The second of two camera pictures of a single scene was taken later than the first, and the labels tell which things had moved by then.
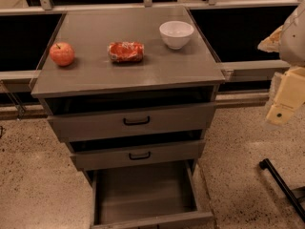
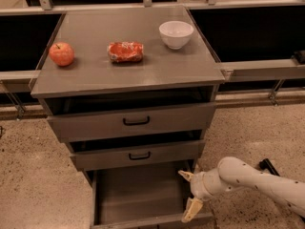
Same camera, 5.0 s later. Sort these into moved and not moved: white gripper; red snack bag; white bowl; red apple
Moved: white gripper
Not moved: white bowl; red snack bag; red apple
